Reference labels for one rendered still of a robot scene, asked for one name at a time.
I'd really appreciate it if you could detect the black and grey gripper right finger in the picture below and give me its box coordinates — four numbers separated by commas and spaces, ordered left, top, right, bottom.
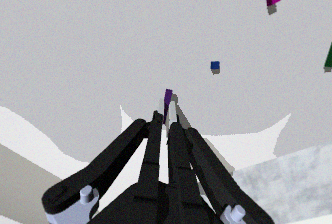
166, 100, 275, 224

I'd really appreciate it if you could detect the small blue cube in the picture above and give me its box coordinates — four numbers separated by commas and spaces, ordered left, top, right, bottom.
210, 61, 220, 69

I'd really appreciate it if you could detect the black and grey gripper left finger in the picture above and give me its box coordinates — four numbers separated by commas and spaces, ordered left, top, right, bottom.
42, 98, 164, 224

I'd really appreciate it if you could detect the magenta rod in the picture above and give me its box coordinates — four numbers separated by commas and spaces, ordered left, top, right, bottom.
266, 0, 281, 7

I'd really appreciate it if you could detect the purple rod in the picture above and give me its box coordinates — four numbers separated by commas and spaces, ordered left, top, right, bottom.
163, 89, 173, 124

